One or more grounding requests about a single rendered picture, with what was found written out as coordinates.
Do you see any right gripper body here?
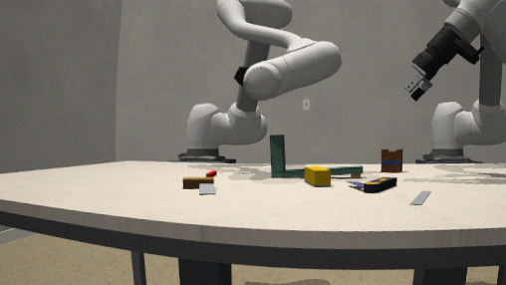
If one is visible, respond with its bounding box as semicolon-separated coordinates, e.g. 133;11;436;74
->
234;67;248;87

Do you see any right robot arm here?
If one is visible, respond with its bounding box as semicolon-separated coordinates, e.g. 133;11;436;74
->
178;0;342;161

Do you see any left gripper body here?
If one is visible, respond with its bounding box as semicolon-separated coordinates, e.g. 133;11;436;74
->
412;9;484;81

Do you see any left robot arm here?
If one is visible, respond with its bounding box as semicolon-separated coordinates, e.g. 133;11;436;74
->
423;0;506;162

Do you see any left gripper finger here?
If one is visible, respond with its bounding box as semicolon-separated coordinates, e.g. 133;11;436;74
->
404;63;427;93
411;78;433;102

